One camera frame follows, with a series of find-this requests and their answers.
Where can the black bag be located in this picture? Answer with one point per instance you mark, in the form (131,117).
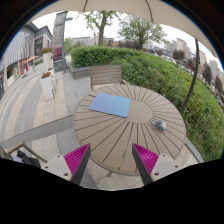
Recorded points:
(28,160)

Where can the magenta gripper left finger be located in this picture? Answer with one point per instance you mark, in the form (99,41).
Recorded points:
(72,166)

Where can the left tree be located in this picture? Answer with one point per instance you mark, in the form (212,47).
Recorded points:
(99,20)

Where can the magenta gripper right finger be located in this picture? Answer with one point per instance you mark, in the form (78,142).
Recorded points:
(152,166)

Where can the grey slatted chair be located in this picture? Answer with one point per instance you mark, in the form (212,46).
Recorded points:
(105,74)

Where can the beige patio umbrella canopy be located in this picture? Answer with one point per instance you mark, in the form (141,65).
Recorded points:
(155,11)

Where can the tall grey sign pillar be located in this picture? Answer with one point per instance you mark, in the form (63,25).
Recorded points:
(59,63)

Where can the far white planter box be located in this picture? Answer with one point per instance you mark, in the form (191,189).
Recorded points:
(46,54)

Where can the right tree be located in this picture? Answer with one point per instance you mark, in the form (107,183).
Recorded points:
(140,30)

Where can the blue mouse pad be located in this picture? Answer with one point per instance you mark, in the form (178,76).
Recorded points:
(111,104)

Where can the near white planter box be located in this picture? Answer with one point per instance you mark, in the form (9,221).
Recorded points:
(47,86)

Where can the round slatted wooden table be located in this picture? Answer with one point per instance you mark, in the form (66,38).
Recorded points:
(111,137)

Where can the white planter box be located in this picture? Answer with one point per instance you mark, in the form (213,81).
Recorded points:
(46,54)
(47,86)

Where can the tree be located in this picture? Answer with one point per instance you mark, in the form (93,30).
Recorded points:
(140,30)
(99,20)

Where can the green hedge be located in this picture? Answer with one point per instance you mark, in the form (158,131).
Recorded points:
(203,116)

